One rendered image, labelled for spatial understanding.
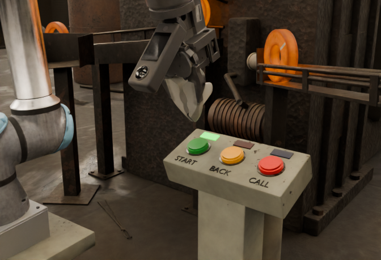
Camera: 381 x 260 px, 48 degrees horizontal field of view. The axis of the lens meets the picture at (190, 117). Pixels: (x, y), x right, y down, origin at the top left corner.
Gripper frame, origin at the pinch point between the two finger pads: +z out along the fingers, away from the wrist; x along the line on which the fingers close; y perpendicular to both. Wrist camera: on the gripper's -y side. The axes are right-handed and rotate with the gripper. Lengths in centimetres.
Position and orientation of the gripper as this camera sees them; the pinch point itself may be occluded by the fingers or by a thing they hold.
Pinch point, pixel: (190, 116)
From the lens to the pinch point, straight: 75.2
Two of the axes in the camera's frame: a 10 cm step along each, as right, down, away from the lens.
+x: -7.8, -1.7, 6.0
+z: 2.1, 8.3, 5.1
